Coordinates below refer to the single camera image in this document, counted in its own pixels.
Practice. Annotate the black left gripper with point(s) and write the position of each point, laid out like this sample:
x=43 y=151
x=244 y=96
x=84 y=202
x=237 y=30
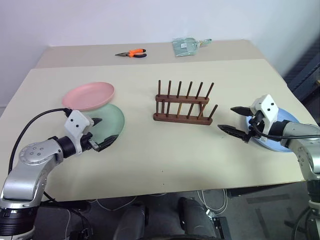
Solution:
x=88 y=140

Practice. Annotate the wooden dish rack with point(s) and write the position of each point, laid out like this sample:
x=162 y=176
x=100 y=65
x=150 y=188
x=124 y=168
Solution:
x=182 y=117

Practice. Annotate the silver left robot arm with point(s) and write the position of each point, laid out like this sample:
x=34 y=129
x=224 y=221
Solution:
x=27 y=162

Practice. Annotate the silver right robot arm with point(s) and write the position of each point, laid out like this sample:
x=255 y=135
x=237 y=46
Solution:
x=300 y=130

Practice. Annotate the dark metal frame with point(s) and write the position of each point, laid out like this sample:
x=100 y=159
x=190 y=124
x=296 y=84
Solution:
x=306 y=72

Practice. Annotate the blue plate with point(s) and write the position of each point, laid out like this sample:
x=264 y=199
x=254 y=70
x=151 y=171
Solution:
x=287 y=116

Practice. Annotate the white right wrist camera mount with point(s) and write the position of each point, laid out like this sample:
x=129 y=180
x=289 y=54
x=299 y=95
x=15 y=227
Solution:
x=268 y=106

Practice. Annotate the black metal bracket box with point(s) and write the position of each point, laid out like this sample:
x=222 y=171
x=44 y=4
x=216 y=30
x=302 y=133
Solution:
x=222 y=228

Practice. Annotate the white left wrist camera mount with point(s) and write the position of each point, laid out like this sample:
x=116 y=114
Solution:
x=76 y=122

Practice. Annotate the dark rounded shape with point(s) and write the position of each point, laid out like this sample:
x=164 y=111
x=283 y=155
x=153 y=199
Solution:
x=131 y=220
x=195 y=217

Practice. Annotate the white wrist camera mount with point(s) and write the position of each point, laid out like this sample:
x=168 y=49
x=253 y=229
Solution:
x=76 y=122
x=268 y=106

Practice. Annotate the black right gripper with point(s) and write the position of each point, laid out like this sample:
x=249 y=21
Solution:
x=257 y=120

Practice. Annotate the pink plate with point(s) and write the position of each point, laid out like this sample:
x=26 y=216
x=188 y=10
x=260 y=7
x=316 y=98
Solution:
x=87 y=96

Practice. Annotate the green dustpan in plastic bag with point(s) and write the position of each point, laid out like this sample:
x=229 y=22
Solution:
x=183 y=47

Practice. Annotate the green plate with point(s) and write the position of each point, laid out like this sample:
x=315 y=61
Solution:
x=112 y=120

